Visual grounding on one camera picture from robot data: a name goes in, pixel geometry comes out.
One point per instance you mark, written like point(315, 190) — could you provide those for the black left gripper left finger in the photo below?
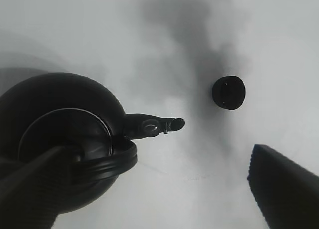
point(32, 194)

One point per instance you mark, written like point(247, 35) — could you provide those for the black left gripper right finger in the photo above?
point(286, 193)

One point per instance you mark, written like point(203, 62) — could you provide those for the black round teapot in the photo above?
point(79, 114)

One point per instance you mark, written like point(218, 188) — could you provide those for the small black teacup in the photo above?
point(228, 92)

